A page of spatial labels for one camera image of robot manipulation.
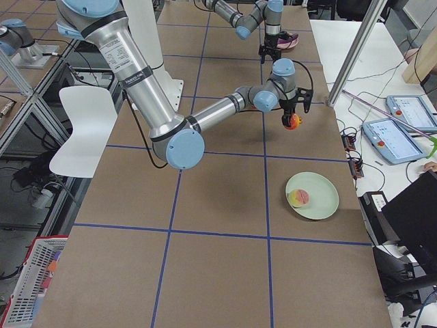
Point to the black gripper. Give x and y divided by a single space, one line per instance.
289 110
272 40

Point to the red-orange pomegranate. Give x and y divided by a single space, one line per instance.
296 122

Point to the purple eggplant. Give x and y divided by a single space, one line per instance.
288 39

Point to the yellow-pink peach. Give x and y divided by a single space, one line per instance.
298 198

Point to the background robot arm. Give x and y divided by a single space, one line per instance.
18 43

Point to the pink plate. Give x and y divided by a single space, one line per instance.
293 44

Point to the grey orange USB hub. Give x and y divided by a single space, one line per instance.
348 141

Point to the light green plate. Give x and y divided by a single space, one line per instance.
324 198

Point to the near teach pendant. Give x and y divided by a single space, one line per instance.
392 141

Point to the teach pendant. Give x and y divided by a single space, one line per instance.
412 110
392 141

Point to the far teach pendant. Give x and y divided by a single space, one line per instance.
412 110

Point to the metal reacher stick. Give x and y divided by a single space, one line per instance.
429 137

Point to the black monitor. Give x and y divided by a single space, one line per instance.
412 215

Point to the white chair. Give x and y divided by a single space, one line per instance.
92 115

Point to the white plastic basket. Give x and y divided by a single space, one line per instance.
38 270

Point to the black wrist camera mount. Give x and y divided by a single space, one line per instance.
304 96

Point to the aluminium frame post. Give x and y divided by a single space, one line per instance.
362 35

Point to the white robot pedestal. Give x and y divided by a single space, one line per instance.
143 27

